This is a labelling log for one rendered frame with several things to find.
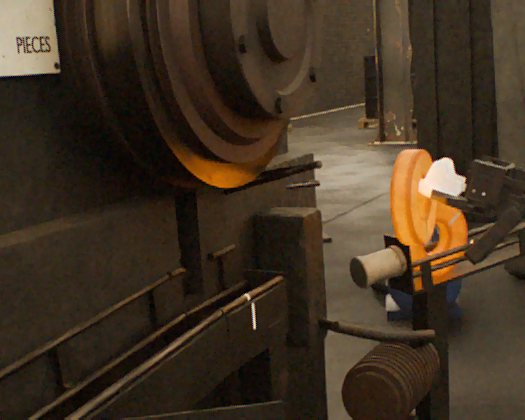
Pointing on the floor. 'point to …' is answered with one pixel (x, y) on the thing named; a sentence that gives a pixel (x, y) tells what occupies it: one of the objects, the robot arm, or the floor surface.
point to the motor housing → (390, 381)
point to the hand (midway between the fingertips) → (415, 185)
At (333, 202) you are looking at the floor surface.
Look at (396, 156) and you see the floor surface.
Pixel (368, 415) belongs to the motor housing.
